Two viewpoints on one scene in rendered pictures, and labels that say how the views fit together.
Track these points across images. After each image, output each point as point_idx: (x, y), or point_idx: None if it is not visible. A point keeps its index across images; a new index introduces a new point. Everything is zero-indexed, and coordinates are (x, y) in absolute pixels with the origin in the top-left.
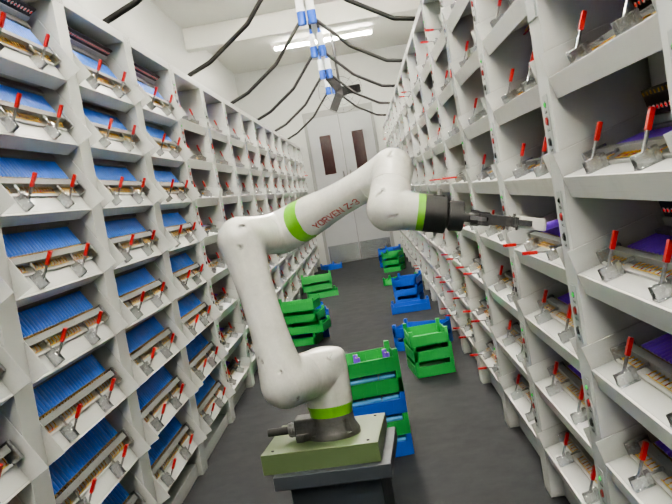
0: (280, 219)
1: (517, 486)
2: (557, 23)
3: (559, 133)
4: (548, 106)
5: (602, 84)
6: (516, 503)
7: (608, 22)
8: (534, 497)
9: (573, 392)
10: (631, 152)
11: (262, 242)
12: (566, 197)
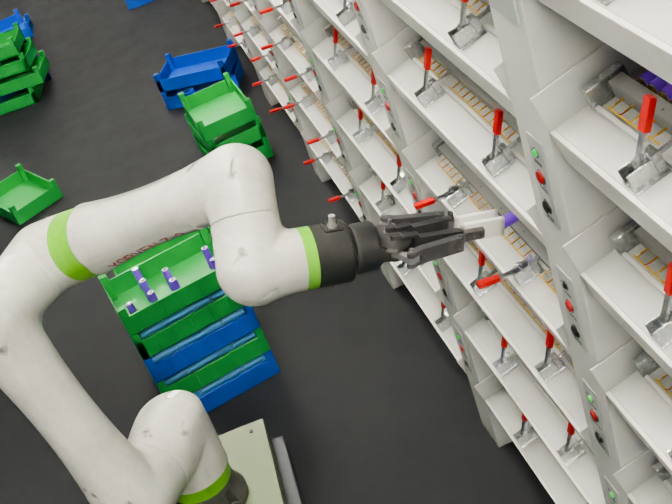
0: (45, 259)
1: (446, 428)
2: (560, 35)
3: (571, 212)
4: (545, 163)
5: None
6: (456, 468)
7: None
8: (476, 451)
9: None
10: None
11: (33, 321)
12: (585, 299)
